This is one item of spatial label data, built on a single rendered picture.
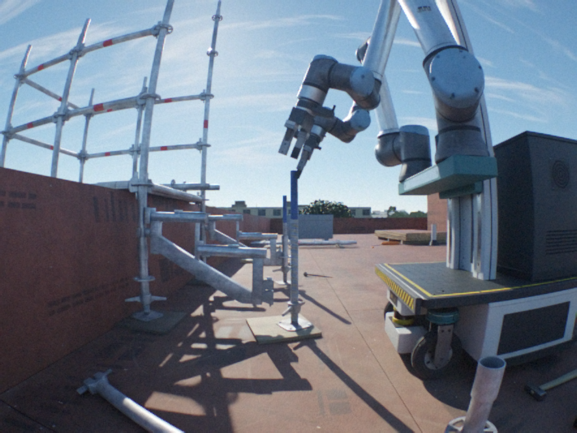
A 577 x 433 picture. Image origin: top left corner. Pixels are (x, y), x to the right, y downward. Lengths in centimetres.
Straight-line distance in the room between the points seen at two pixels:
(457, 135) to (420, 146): 47
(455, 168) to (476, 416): 63
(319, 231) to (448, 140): 652
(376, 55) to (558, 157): 78
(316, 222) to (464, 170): 655
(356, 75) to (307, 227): 653
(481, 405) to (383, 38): 109
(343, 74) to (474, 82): 38
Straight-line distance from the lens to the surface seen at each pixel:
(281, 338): 129
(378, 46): 108
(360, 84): 87
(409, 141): 137
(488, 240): 108
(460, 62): 80
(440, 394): 98
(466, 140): 91
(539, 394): 101
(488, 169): 91
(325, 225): 729
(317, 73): 93
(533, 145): 113
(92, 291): 140
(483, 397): 61
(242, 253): 136
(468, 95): 77
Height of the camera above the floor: 53
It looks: 1 degrees up
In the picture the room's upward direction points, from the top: straight up
